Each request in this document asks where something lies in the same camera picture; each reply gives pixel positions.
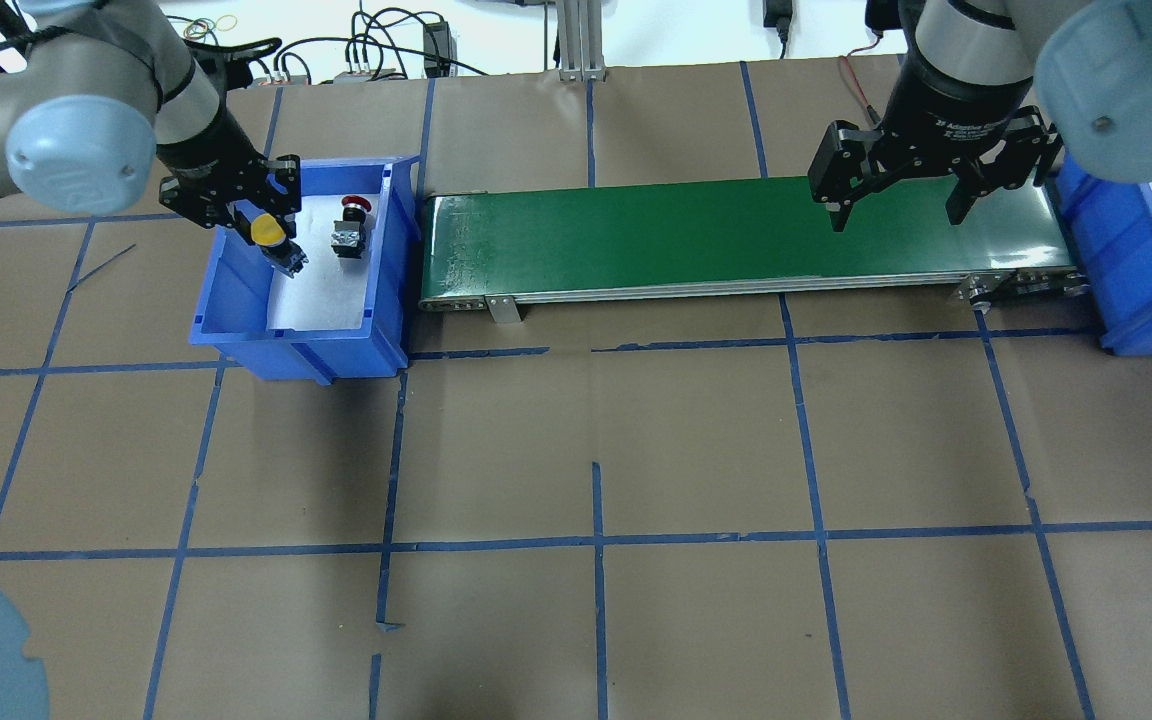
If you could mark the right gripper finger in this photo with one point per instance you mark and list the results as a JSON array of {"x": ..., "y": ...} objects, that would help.
[
  {"x": 1029, "y": 149},
  {"x": 843, "y": 171}
]

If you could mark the red mushroom push button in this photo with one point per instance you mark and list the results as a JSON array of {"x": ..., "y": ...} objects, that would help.
[{"x": 350, "y": 235}]

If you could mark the green conveyor belt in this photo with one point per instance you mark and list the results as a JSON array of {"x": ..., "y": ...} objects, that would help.
[{"x": 718, "y": 238}]

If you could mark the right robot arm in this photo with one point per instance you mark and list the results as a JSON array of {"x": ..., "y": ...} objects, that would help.
[{"x": 1091, "y": 62}]

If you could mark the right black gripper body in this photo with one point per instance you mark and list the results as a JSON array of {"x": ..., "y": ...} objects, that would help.
[{"x": 948, "y": 105}]

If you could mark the white foam pad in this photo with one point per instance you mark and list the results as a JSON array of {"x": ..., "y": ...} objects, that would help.
[{"x": 330, "y": 292}]

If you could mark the blue bin right side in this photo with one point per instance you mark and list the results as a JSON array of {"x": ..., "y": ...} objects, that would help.
[{"x": 1111, "y": 224}]

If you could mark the yellow push button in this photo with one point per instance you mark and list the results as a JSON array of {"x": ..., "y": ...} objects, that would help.
[{"x": 277, "y": 245}]

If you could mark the blue bin with foam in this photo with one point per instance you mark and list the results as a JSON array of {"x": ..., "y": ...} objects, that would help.
[{"x": 231, "y": 313}]

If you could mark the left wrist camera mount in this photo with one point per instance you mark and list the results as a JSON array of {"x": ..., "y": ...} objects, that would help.
[{"x": 231, "y": 67}]

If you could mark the aluminium frame post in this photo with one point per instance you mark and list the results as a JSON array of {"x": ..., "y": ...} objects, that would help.
[{"x": 580, "y": 41}]

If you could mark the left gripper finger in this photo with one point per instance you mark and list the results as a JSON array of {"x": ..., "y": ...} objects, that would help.
[
  {"x": 274, "y": 186},
  {"x": 206, "y": 208}
]

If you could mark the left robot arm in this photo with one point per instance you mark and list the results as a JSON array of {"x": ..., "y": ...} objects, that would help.
[{"x": 109, "y": 89}]

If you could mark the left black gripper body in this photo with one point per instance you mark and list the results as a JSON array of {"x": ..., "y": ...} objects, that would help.
[{"x": 206, "y": 147}]

